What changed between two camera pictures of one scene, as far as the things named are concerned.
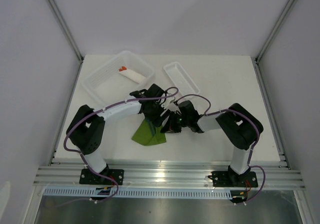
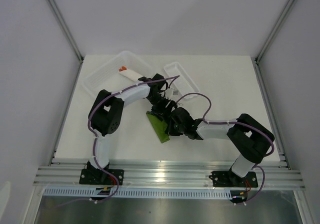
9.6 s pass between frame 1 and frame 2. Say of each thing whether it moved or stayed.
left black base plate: stayed
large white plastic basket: stayed
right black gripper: moved
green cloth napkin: moved
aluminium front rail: stayed
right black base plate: stayed
